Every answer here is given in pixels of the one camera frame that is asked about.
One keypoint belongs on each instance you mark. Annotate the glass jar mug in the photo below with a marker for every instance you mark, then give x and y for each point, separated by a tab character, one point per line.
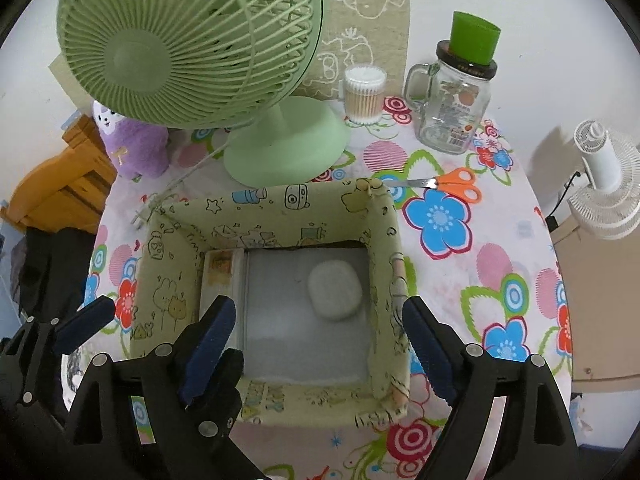
450	120

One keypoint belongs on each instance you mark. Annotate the beige cartoon wall cloth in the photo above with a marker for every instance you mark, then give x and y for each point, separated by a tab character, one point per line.
370	10

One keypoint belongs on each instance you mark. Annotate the cotton swab container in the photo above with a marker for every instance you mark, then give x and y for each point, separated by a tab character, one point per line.
364	95

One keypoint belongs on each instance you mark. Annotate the white oval case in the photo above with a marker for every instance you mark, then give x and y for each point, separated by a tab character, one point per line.
332	290

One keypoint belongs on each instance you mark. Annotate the flower print tablecloth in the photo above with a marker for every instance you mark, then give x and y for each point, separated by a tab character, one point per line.
490	270

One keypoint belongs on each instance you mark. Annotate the wooden furniture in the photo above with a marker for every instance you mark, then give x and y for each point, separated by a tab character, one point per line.
60	185

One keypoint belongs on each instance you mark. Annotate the cartoon print fabric storage box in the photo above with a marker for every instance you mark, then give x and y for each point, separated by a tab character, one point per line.
320	200

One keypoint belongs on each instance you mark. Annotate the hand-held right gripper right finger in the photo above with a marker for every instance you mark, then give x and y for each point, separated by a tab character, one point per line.
430	355

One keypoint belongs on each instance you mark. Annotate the small white fan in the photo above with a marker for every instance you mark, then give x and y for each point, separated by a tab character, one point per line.
600	160

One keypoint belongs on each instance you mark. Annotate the green plastic cup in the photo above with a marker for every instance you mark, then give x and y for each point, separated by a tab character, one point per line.
472	40

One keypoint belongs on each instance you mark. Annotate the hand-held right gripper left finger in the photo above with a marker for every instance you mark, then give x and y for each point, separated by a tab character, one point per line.
207	355

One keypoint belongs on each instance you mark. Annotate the green desk fan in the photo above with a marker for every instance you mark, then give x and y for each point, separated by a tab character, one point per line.
150	55

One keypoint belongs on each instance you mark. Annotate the purple plush toy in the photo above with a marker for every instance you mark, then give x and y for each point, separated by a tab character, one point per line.
140	150

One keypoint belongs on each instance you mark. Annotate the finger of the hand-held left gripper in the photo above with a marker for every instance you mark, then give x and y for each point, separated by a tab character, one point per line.
85	327

